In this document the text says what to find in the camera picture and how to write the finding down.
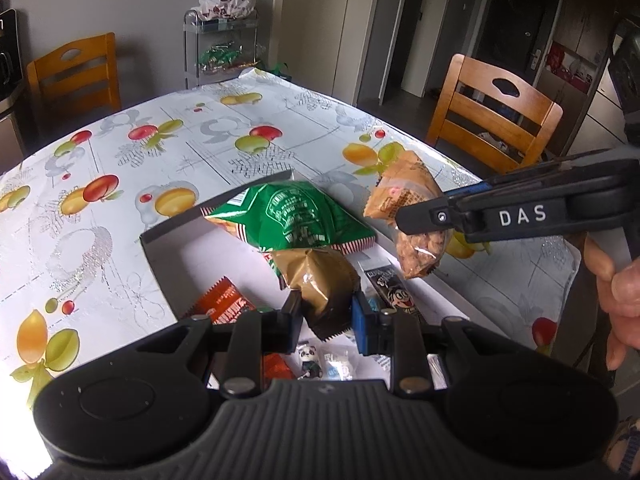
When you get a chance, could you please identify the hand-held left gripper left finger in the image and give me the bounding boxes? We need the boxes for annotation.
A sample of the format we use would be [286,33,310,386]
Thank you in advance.
[132,291,303,397]

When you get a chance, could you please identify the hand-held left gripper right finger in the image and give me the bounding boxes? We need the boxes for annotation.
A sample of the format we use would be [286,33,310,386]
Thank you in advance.
[351,294,516,396]

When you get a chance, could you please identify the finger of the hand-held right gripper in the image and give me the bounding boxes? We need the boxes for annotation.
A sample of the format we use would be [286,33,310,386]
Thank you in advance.
[442,149,621,200]
[395,195,468,235]

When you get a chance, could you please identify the tan peanut snack bag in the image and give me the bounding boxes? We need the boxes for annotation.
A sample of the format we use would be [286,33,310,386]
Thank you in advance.
[363,150,453,280]

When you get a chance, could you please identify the black cartoon tube packet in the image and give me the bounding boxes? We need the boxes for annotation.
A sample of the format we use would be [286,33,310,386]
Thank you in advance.
[361,264,422,317]

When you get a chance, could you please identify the gold-brown snack packet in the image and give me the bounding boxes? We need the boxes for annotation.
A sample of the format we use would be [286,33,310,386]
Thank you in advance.
[270,247,361,338]

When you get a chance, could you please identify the orange-red snack packet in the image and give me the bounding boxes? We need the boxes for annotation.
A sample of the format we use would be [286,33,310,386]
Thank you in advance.
[192,276,296,381]

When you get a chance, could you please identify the white cardboard box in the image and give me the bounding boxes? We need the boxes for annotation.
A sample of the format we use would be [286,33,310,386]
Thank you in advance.
[139,170,508,391]

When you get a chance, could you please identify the green snack bag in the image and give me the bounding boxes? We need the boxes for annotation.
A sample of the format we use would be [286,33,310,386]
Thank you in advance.
[205,180,377,256]

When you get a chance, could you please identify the person's right hand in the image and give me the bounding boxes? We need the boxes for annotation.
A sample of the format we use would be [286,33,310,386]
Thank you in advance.
[582,236,640,373]

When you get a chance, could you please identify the small panda packet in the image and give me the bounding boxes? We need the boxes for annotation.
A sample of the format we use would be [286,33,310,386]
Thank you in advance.
[297,342,326,380]

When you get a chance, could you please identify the small clear sachet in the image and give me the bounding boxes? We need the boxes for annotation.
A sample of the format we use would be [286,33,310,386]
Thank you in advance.
[322,347,360,382]

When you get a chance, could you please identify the wooden chair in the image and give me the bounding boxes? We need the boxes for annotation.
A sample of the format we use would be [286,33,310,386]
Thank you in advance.
[27,32,122,116]
[426,53,565,176]

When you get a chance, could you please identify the dark entrance door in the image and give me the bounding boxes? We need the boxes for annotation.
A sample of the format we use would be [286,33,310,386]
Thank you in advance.
[472,0,563,98]

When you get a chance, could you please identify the brown wooden cabinet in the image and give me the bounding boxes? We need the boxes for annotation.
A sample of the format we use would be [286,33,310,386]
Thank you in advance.
[550,0,640,151]

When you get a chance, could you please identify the fruit-print tablecloth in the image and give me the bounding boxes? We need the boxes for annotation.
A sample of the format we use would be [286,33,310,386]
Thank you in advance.
[0,67,583,411]

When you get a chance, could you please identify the cream tall cabinet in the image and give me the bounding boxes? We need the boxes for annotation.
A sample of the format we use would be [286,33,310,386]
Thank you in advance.
[272,0,391,108]

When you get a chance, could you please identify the patterned clothing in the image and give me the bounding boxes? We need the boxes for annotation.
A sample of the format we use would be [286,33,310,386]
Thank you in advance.
[600,415,640,476]

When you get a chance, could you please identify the green wrapped candies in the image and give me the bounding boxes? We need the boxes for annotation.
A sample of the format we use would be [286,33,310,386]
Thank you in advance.
[200,42,261,73]

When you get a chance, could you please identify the metal shelf rack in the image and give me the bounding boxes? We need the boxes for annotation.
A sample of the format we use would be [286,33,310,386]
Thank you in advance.
[182,7,261,91]

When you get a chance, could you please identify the grey cabinet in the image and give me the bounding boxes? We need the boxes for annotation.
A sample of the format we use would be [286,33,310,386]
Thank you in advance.
[0,85,28,161]

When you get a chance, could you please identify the black coffee machine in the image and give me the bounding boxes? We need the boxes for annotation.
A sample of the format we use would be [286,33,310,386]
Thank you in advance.
[0,7,23,101]

